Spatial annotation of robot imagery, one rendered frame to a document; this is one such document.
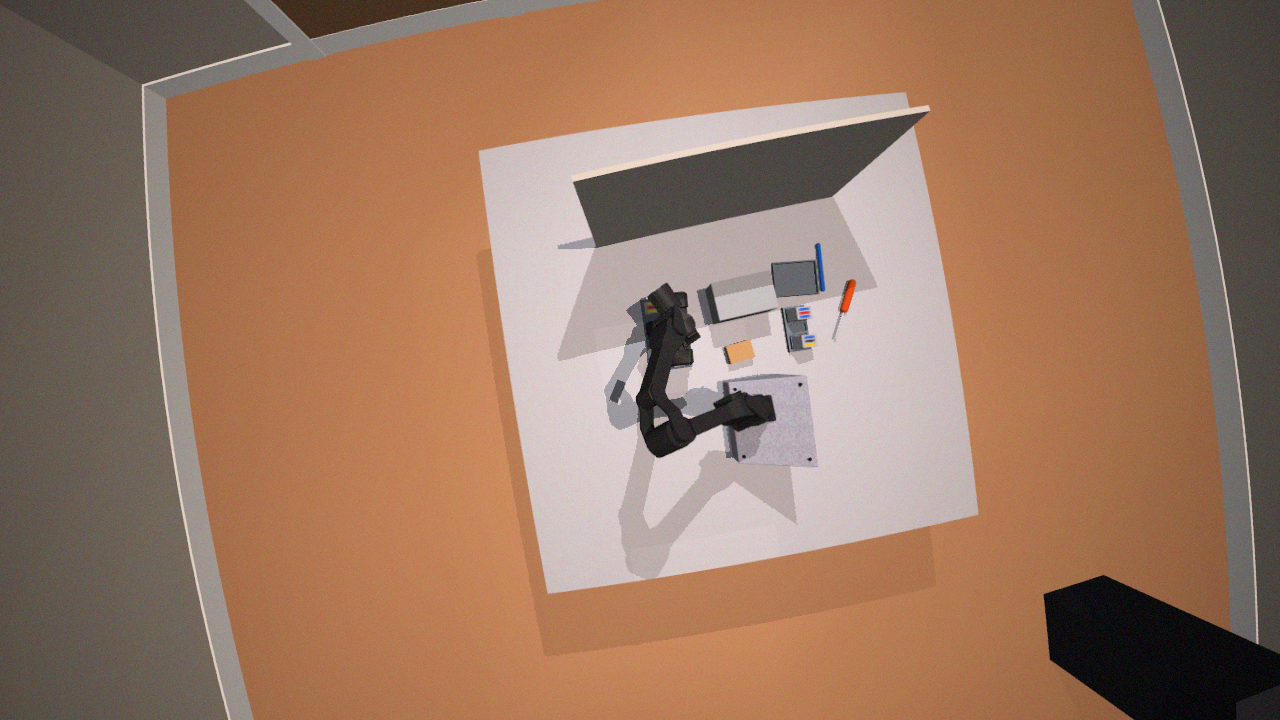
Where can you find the tan cube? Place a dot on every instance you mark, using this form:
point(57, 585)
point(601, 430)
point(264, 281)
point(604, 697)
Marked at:
point(739, 351)

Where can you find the orange rounded bar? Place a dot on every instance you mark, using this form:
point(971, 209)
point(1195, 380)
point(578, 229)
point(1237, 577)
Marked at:
point(846, 301)

